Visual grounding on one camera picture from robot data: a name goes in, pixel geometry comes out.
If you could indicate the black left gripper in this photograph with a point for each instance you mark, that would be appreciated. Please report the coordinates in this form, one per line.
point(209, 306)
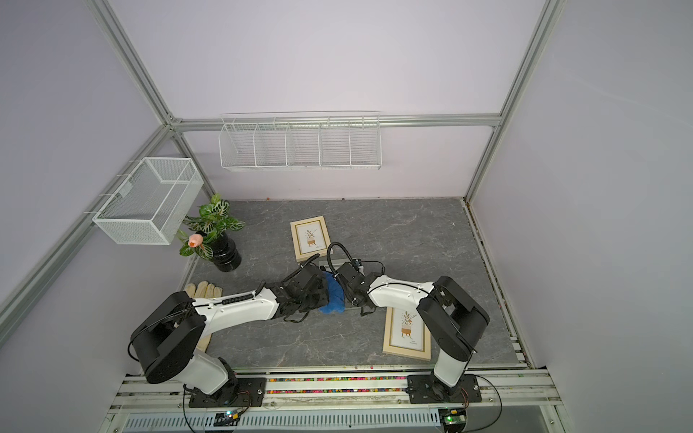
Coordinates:
point(323, 298)

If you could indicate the blue microfibre cloth black trim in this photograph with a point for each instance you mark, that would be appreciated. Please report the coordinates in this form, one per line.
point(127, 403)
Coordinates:
point(336, 299)

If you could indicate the beige picture frame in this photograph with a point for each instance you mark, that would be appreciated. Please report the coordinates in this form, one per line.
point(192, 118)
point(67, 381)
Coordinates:
point(309, 237)

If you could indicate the green-grey picture frame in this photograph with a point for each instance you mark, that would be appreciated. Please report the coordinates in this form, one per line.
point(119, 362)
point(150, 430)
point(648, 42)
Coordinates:
point(324, 266)

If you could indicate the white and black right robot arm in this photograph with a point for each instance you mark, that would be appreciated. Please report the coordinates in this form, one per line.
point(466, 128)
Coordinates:
point(456, 322)

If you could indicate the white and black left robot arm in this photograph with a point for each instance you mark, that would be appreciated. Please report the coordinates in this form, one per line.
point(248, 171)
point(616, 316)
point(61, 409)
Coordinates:
point(166, 344)

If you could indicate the black glossy plant vase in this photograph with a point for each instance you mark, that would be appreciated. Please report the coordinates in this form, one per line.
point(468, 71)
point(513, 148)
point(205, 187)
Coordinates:
point(225, 255)

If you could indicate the green artificial plant pink flower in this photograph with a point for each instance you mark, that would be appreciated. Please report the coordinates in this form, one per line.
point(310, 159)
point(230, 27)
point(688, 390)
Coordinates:
point(214, 219)

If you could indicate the left electronics board green led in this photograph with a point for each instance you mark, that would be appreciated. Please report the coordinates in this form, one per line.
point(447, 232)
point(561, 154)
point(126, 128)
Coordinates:
point(226, 419)

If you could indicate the electronics board green led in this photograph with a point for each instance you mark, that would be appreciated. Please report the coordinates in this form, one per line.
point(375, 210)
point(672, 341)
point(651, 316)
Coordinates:
point(226, 419)
point(453, 419)

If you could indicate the right electronics board green led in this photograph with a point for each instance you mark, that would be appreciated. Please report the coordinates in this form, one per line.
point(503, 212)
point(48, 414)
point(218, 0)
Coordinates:
point(453, 419)

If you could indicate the light wood picture frame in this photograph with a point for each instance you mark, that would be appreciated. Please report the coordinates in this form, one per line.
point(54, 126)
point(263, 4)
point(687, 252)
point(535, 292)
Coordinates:
point(406, 335)

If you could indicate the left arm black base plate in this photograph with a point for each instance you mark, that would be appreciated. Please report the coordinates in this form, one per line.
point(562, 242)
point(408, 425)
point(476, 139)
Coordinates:
point(240, 392)

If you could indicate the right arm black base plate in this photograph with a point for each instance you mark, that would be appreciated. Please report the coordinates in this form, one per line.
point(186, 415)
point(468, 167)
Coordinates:
point(427, 389)

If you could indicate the white vented cable duct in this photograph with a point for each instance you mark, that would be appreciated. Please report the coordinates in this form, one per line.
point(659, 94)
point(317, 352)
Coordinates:
point(291, 421)

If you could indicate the long white wire shelf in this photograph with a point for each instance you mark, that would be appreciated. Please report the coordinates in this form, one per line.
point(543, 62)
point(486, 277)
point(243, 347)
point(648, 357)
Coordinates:
point(300, 140)

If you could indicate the white wire basket left wall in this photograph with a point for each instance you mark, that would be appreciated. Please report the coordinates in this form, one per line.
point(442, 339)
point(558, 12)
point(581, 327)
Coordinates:
point(150, 204)

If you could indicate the aluminium mounting rail front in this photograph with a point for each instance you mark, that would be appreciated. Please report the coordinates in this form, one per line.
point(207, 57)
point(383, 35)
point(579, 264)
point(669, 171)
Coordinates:
point(343, 389)

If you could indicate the aluminium cage frame profiles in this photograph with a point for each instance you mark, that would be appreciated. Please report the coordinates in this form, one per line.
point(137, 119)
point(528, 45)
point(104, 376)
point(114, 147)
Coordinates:
point(28, 293)

